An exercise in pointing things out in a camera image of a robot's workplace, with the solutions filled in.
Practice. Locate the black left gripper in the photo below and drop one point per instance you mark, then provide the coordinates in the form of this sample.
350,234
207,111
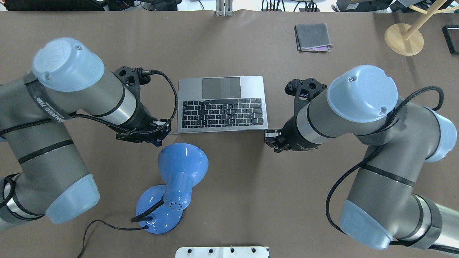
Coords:
142,117

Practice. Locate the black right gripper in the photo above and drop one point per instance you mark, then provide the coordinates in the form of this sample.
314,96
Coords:
293,138

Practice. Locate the grey laptop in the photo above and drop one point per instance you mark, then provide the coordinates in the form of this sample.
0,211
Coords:
234,103

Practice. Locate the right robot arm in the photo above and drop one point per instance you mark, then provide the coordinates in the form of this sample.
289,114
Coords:
373,202

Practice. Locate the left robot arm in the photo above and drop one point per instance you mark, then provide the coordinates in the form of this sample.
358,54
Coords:
65,77

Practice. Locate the blue desk lamp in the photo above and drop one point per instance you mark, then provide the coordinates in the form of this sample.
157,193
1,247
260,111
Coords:
160,208

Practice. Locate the folded grey cloth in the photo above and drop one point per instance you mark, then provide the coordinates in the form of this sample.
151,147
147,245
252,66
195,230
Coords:
312,37

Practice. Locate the wooden cup stand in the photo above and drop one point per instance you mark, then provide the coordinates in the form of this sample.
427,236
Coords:
405,39

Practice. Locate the black tray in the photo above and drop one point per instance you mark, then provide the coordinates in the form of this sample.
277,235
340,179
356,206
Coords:
451,34

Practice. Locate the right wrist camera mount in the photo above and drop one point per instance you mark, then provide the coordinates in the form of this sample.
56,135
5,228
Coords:
304,91

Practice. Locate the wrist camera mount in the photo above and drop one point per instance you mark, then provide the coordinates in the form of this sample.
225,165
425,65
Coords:
132,78
304,91

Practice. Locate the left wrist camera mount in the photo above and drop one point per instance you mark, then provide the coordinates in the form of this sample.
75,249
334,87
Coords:
132,78

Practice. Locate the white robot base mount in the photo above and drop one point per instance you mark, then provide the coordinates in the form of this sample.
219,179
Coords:
223,252

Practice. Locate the aluminium frame post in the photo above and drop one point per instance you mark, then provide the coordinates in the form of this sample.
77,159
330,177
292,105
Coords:
224,8

